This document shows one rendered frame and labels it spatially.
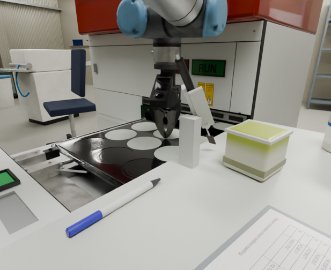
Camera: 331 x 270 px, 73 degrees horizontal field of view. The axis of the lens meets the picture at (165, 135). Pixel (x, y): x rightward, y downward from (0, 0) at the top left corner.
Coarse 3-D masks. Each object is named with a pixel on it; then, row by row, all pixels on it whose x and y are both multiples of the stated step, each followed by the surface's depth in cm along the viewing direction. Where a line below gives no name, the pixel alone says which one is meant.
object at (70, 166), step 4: (72, 164) 62; (76, 164) 62; (64, 168) 60; (68, 168) 60; (72, 168) 61; (76, 168) 62; (80, 168) 63; (84, 168) 64; (64, 172) 60; (68, 172) 61; (72, 172) 62; (76, 172) 62; (68, 176) 61; (72, 176) 62
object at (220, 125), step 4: (144, 104) 92; (144, 108) 91; (148, 108) 89; (144, 112) 91; (144, 116) 92; (216, 120) 71; (216, 124) 70; (220, 124) 69; (224, 124) 68; (228, 124) 68; (232, 124) 67; (236, 124) 67; (216, 128) 71; (220, 128) 70; (224, 128) 69
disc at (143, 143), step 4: (132, 140) 66; (136, 140) 66; (140, 140) 66; (144, 140) 66; (148, 140) 66; (152, 140) 66; (156, 140) 66; (160, 140) 66; (128, 144) 63; (132, 144) 63; (136, 144) 63; (140, 144) 63; (144, 144) 63; (148, 144) 63; (152, 144) 63; (156, 144) 63; (160, 144) 63; (136, 148) 60; (140, 148) 60; (144, 148) 60; (148, 148) 60; (152, 148) 60
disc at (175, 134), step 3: (165, 129) 76; (174, 129) 76; (177, 129) 76; (153, 132) 73; (156, 132) 73; (174, 132) 73; (177, 132) 73; (156, 135) 70; (159, 135) 70; (171, 135) 70; (174, 135) 70; (177, 135) 70; (165, 138) 68; (168, 138) 68; (171, 138) 68; (174, 138) 68
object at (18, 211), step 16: (0, 160) 41; (0, 192) 31; (16, 192) 31; (32, 192) 31; (0, 208) 29; (16, 208) 29; (32, 208) 28; (48, 208) 28; (64, 208) 28; (0, 224) 25; (16, 224) 26; (32, 224) 25; (0, 240) 23; (16, 240) 23
